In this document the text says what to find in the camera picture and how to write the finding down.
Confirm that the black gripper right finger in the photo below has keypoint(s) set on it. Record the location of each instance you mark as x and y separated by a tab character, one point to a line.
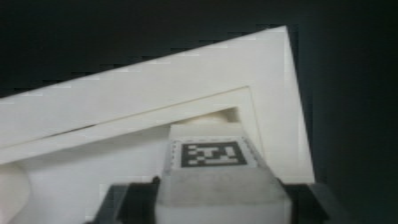
317	208

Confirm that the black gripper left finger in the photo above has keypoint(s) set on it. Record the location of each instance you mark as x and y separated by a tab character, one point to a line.
129	204

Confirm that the white table leg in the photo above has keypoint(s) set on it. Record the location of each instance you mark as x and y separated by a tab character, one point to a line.
219	188

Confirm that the white square tabletop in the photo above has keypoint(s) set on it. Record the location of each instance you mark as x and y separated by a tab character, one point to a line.
84	130

